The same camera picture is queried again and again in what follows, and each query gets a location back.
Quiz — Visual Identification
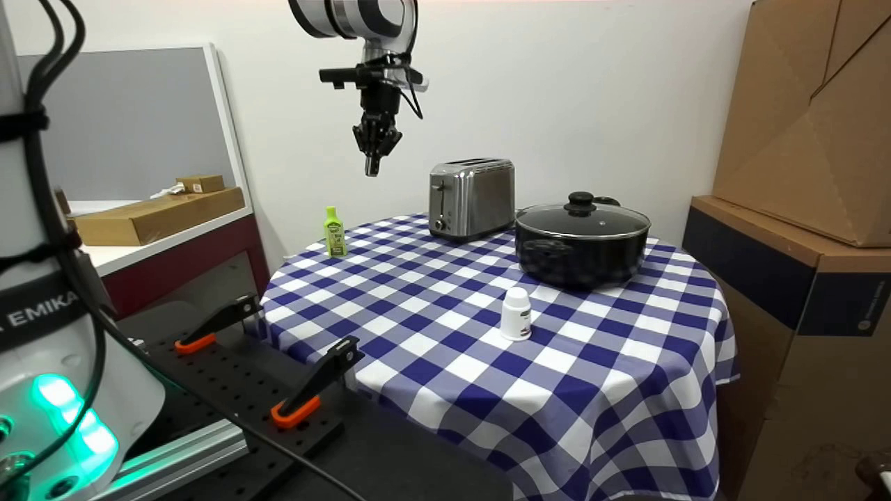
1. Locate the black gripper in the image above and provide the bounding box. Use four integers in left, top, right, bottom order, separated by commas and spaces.
351, 77, 408, 179

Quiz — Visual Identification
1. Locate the silver toaster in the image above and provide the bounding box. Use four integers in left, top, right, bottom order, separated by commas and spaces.
427, 156, 518, 246

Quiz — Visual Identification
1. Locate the green plastic bottle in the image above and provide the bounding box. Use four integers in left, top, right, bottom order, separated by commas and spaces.
321, 204, 351, 262

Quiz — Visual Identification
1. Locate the small cardboard piece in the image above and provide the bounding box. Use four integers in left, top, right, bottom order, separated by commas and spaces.
150, 172, 228, 201

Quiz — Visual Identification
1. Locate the glass pot lid black knob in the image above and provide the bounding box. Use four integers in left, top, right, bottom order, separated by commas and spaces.
512, 190, 655, 246

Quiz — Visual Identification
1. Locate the white pill bottle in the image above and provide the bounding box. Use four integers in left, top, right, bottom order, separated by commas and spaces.
499, 287, 538, 343

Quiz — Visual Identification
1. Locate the maroon shelf cabinet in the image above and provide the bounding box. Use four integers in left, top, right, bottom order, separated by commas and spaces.
63, 198, 273, 322

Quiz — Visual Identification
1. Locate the flat cardboard box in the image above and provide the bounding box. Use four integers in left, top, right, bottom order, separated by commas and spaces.
69, 184, 248, 251

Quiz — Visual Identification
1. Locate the black cooking pot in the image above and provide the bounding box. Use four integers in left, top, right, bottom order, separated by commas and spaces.
512, 216, 651, 293

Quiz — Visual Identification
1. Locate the grey partition board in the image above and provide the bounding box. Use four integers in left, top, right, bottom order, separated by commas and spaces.
16, 41, 255, 211

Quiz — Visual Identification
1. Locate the blue white checked tablecloth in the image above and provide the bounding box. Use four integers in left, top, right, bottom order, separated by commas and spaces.
260, 215, 743, 501

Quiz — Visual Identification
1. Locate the plain large cardboard box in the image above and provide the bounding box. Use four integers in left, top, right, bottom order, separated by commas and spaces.
711, 0, 891, 251

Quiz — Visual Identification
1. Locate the cardboard box with dark band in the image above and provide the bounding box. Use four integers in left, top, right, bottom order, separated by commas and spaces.
683, 191, 891, 501

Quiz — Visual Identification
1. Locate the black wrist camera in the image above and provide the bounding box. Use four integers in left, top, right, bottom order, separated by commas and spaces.
317, 59, 432, 95

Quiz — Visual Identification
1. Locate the black clamp orange handle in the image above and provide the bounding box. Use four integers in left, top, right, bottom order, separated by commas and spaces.
268, 335, 365, 433
169, 293, 264, 360

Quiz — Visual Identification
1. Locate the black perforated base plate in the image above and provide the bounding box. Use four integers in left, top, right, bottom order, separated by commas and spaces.
118, 296, 516, 501

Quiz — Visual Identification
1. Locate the aluminium profile rail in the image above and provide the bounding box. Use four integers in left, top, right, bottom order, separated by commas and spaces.
88, 413, 253, 501

